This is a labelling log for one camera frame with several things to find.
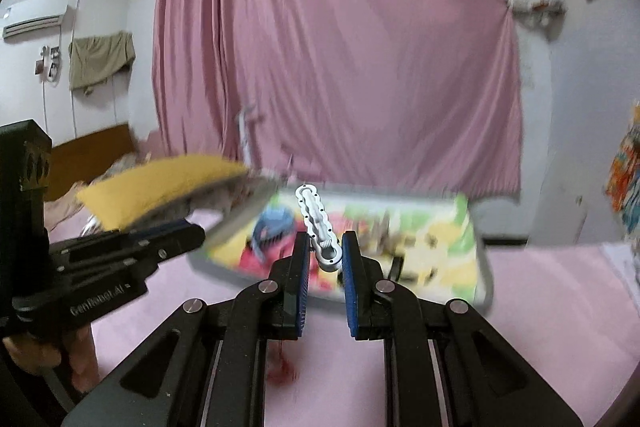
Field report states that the black hair tie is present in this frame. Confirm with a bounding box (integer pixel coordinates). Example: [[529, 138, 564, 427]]
[[387, 250, 436, 285]]

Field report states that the person's left hand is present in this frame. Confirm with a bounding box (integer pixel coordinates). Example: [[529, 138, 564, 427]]
[[2, 325, 100, 393]]

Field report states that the beige hair claw clip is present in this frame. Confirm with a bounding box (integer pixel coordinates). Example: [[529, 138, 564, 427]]
[[361, 211, 401, 256]]

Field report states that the grey shallow tray box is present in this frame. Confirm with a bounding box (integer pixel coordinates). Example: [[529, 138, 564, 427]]
[[190, 178, 494, 312]]

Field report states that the yellow pillow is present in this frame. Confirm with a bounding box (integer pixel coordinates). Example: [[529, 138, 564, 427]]
[[76, 154, 248, 231]]

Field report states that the colourful cartoon towel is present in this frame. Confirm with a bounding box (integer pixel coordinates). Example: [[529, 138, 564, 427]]
[[205, 188, 488, 306]]

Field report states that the wooden headboard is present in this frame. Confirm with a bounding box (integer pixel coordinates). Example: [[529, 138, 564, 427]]
[[44, 124, 136, 202]]

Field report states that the olive hanging cloth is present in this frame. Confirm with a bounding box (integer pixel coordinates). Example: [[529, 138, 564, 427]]
[[68, 31, 136, 92]]

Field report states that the pink curtain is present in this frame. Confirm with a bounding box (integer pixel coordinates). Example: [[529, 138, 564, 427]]
[[152, 0, 523, 198]]

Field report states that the white air conditioner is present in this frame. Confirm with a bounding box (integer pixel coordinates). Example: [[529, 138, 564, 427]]
[[1, 0, 68, 40]]

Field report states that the red string bracelet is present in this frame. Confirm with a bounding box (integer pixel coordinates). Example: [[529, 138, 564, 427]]
[[264, 340, 302, 385]]

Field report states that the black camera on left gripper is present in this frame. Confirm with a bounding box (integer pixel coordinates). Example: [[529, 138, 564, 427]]
[[1, 119, 52, 301]]

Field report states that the colourful wall sticker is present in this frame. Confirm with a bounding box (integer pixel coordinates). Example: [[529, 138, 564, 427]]
[[605, 102, 639, 237]]

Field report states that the curtain tieback bracket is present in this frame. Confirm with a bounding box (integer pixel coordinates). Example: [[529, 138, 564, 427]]
[[506, 0, 567, 41]]

